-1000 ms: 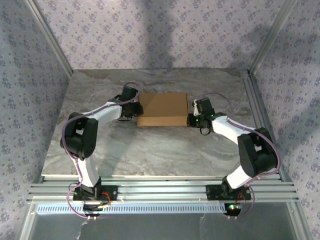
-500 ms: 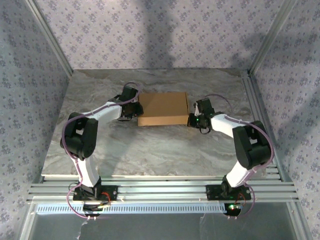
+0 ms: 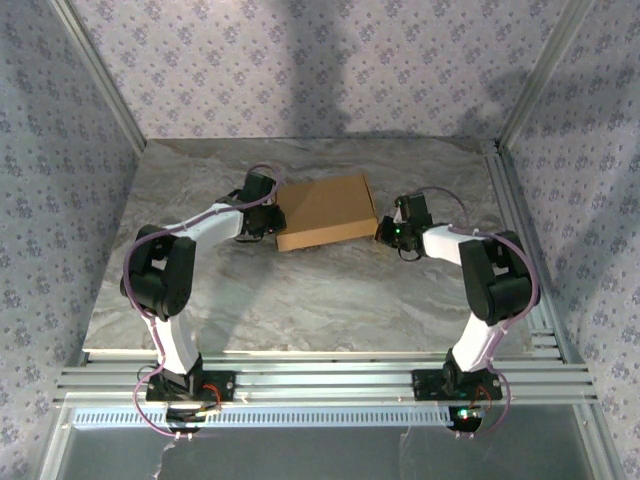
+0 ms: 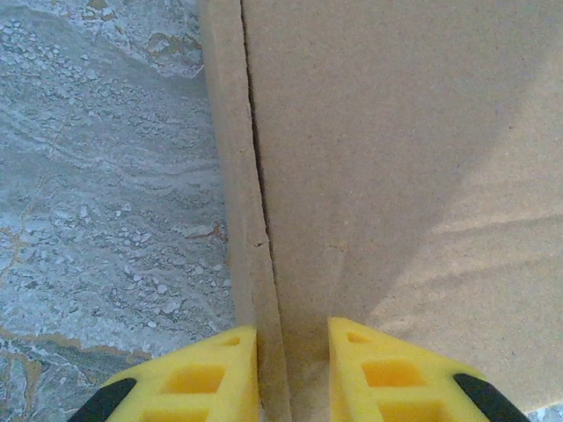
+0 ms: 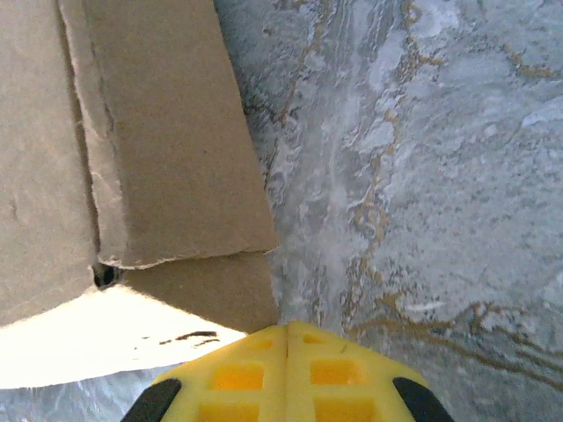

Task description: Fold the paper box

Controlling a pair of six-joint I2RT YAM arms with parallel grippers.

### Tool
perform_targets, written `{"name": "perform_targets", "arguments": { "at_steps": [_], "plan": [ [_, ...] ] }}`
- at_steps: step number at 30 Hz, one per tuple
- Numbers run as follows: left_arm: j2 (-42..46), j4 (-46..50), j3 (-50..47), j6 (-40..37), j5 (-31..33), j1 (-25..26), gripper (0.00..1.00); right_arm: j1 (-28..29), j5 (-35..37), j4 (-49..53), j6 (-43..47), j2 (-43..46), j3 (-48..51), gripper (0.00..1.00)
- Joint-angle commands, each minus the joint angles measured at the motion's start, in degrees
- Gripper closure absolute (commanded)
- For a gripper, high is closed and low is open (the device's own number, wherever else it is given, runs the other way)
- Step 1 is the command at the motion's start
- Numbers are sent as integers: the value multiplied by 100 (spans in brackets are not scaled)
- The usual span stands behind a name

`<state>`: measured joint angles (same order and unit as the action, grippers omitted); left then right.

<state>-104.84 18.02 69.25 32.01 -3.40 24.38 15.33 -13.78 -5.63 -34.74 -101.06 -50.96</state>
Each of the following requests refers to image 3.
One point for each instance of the aluminium front rail frame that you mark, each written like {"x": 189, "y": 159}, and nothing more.
{"x": 325, "y": 380}

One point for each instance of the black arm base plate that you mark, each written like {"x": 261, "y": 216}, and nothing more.
{"x": 425, "y": 385}
{"x": 222, "y": 387}

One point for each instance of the brown cardboard paper box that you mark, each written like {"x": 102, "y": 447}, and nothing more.
{"x": 325, "y": 215}

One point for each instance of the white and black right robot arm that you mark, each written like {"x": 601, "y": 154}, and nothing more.
{"x": 495, "y": 285}

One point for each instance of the aluminium side rail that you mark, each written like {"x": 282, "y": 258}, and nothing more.
{"x": 520, "y": 200}

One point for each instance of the black controller board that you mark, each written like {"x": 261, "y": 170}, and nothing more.
{"x": 187, "y": 417}
{"x": 465, "y": 417}

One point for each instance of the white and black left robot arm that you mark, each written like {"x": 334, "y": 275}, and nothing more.
{"x": 160, "y": 285}

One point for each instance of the aluminium corner post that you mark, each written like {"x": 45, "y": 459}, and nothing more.
{"x": 105, "y": 80}
{"x": 540, "y": 70}

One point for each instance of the aluminium lower frame leg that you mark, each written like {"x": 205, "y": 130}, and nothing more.
{"x": 55, "y": 445}
{"x": 600, "y": 445}

